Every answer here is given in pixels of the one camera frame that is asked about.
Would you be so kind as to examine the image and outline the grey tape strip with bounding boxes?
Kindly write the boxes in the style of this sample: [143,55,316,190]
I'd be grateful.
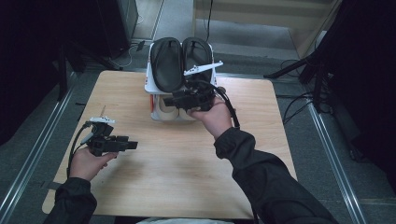
[40,181,62,191]

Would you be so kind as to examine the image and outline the person's grey clothing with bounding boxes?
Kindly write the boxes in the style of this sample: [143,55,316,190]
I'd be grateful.
[136,217,234,224]

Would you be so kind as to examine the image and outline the hanging black cable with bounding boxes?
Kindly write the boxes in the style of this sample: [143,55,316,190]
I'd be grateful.
[204,0,215,44]

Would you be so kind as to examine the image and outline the metal floor rail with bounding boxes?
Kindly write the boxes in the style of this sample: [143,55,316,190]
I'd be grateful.
[306,99,368,224]
[0,71,78,216]

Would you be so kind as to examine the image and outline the black tripod stand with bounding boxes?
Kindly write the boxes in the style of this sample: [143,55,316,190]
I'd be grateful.
[263,46,344,113]

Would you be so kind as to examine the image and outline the dark cabinet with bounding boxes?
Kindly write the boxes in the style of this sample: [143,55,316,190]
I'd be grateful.
[92,0,139,60]

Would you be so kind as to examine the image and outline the person's right hand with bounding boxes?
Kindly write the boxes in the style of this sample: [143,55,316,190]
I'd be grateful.
[186,96,239,141]

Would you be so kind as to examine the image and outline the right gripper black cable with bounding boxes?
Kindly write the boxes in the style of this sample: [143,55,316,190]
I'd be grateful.
[192,78,241,130]

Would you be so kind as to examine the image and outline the light wooden partition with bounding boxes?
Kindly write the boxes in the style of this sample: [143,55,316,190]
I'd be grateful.
[192,0,344,59]

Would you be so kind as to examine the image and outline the person's left hand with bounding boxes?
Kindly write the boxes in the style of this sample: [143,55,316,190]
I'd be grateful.
[68,147,120,182]

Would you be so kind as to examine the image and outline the black flip-flop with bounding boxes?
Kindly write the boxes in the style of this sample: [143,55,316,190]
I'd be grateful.
[181,36,214,85]
[149,36,185,93]

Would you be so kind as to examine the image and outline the cream clog shoe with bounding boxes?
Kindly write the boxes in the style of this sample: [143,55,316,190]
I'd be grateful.
[155,92,181,121]
[178,106,197,121]

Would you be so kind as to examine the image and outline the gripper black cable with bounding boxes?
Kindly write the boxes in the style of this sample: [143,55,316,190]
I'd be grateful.
[65,121,94,179]
[192,78,241,130]

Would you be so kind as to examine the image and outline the black curtain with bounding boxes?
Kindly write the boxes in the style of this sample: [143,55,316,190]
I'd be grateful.
[323,0,396,188]

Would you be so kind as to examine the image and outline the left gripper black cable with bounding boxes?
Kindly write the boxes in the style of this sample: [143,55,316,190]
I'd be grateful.
[65,121,94,179]

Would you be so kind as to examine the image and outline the white shoe rack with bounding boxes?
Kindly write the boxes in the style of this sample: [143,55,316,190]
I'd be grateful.
[144,41,219,122]

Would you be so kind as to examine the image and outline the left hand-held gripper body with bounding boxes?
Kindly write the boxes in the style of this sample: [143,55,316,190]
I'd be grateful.
[82,105,125,157]

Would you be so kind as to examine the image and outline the white floor cable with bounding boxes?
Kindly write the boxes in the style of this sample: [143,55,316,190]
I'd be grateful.
[120,43,141,69]

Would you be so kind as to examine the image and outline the black floor cables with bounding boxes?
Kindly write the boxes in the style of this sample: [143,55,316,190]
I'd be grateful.
[281,59,316,125]

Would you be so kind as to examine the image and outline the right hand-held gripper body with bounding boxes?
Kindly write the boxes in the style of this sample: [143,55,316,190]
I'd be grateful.
[172,60,224,113]

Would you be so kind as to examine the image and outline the black metal stand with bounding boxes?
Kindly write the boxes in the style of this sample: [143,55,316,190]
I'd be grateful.
[55,43,88,102]

